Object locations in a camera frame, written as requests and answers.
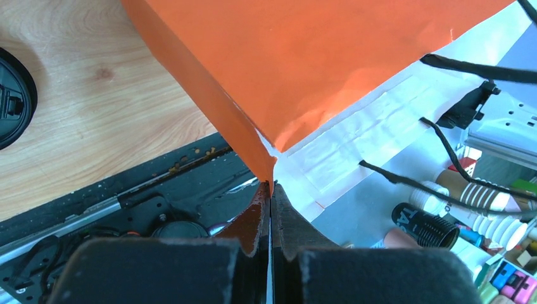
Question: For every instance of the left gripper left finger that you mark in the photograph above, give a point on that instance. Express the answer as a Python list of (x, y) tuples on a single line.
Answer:
[(229, 267)]

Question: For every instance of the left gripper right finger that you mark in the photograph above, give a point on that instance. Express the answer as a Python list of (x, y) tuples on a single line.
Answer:
[(308, 267)]

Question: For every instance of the orange paper bag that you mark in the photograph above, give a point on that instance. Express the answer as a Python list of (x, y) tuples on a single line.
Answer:
[(305, 90)]

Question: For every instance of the black coffee cup lid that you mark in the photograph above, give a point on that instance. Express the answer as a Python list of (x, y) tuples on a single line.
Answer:
[(18, 98)]

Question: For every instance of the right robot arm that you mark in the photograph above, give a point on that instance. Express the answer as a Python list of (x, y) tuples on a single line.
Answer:
[(502, 123)]

